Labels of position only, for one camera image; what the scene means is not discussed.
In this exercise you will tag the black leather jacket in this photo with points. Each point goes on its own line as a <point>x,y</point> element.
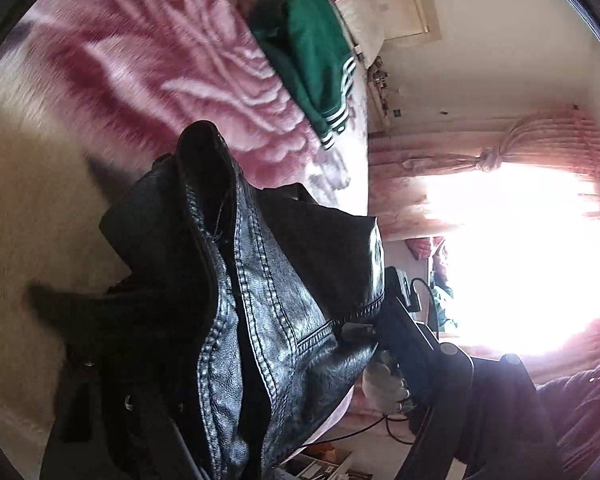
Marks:
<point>222,352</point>

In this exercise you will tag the white pillow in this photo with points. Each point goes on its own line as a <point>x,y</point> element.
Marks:
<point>365,26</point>

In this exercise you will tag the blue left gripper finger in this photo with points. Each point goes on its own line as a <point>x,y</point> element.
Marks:
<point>436,373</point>

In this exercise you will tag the clothes pile on windowsill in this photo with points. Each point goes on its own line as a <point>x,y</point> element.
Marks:
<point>441,307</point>

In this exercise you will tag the beige wooden headboard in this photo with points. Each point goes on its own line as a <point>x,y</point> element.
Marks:
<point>408,23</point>

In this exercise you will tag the white bedside table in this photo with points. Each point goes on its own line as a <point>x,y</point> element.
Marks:
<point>380,114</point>

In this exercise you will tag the pink floral curtain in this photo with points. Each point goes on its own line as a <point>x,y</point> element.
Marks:
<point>560,139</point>

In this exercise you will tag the green folded striped garment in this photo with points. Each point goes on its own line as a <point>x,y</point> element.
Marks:
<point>305,44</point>

